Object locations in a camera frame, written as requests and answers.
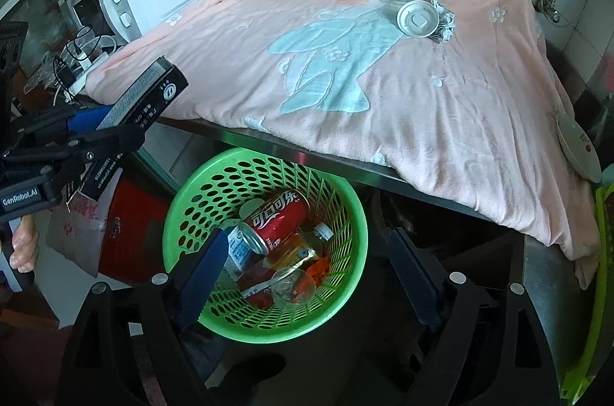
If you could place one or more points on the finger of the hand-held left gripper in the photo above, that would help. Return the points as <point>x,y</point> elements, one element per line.
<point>96,144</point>
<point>86,118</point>

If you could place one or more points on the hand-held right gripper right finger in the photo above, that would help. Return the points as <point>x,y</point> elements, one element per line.
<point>415,276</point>

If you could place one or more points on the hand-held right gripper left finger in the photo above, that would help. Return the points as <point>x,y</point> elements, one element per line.
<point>206,271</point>

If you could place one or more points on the red snack wrapper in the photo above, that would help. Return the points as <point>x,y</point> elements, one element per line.
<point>256,288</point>

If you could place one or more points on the long black box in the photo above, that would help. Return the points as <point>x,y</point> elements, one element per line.
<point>148,99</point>

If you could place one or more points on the clear plastic cup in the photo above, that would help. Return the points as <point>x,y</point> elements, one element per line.
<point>292,291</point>

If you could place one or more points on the red soda can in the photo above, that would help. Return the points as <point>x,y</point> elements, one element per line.
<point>278,219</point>

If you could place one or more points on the clear bottle with orange label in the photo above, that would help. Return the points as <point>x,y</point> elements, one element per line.
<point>297,248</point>

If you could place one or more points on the orange snack packet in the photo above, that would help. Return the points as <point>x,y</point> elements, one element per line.
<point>319,268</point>

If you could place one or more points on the green plastic basket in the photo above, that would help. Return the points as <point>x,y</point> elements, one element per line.
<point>336,219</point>

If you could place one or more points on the person's left hand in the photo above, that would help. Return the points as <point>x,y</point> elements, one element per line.
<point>26,247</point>

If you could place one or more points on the white power strip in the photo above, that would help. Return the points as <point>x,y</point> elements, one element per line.
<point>79,85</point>

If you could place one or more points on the black power adapter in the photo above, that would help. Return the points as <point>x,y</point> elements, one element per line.
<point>62,72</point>

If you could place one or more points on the clear plastic bag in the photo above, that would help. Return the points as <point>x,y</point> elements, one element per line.
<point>76,233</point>

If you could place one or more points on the red container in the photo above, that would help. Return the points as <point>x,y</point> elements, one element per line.
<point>134,233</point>

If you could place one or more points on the silver toaster oven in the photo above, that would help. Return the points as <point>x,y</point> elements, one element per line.
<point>84,10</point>

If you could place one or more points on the pink flowered blanket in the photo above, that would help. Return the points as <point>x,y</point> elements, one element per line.
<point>431,123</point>

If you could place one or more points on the white ceramic dish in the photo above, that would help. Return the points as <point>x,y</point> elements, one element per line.
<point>578,147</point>

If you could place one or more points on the crumpled silver foil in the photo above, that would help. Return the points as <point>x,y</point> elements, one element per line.
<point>448,27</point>

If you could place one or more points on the white plastic lid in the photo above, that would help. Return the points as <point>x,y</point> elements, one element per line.
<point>417,20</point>

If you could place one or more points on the metal water valve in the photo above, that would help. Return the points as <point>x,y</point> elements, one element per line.
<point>549,5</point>

